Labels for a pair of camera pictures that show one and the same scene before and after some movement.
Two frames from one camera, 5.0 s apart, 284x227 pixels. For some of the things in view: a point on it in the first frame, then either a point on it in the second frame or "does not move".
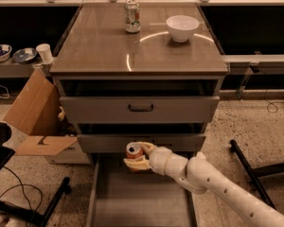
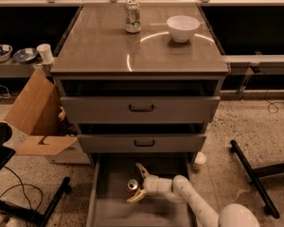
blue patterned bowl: x=25 y=55 does not move
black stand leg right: x=255 y=174 does not move
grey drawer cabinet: x=139 y=73 does not move
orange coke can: x=133 y=150 to x=132 y=187
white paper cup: x=45 y=53 does not move
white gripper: x=158 y=162 to x=153 y=185
